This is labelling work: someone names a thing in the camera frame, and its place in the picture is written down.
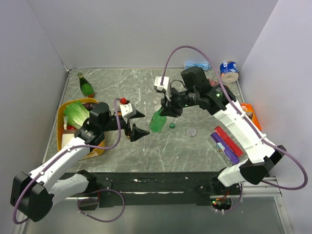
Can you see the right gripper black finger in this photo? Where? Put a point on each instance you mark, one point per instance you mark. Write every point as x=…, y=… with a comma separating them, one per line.
x=165, y=103
x=170, y=111

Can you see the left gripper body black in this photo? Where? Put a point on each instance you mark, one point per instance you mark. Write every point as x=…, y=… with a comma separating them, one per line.
x=112, y=124

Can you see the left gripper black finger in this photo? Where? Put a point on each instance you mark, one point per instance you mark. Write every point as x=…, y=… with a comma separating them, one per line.
x=137, y=133
x=136, y=114

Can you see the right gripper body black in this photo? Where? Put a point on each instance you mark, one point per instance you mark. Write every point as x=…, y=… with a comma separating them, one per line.
x=184, y=98

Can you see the green plastic bottle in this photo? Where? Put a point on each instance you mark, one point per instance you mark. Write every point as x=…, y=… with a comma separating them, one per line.
x=157, y=122

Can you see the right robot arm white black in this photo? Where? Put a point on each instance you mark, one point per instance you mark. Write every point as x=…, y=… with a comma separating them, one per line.
x=222, y=104

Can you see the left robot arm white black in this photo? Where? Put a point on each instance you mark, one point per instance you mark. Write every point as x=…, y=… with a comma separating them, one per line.
x=35, y=193

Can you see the dark green glass bottle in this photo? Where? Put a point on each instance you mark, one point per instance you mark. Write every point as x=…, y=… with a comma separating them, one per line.
x=85, y=87

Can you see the yellow plastic basket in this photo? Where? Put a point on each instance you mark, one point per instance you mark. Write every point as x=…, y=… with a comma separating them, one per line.
x=61, y=123

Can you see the purple eggplant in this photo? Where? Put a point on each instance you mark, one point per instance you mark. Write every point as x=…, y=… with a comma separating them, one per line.
x=89, y=106

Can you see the clear plastic lid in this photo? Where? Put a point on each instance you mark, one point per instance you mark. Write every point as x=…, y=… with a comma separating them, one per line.
x=191, y=132

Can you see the red snack bag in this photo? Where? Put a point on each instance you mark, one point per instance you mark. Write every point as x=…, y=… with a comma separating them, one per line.
x=213, y=83

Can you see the green lettuce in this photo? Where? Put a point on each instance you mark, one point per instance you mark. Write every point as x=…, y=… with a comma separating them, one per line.
x=76, y=114

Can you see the blue tissue pack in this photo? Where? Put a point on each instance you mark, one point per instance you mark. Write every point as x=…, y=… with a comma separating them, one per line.
x=204, y=66

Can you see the red flat box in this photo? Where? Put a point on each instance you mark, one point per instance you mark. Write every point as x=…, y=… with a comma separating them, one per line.
x=233, y=146

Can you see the toilet paper roll blue wrap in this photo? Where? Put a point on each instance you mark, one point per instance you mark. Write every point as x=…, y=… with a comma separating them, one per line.
x=229, y=71

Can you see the orange razor package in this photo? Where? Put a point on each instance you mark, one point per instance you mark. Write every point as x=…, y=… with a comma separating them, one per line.
x=248, y=109

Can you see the purple chocolate bar box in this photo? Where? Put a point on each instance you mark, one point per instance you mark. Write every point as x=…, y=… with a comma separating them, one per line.
x=223, y=149

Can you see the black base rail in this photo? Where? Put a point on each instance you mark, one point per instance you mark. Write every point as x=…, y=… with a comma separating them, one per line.
x=161, y=188

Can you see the aluminium frame rail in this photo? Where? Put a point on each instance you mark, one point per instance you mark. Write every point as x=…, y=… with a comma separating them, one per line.
x=250, y=190

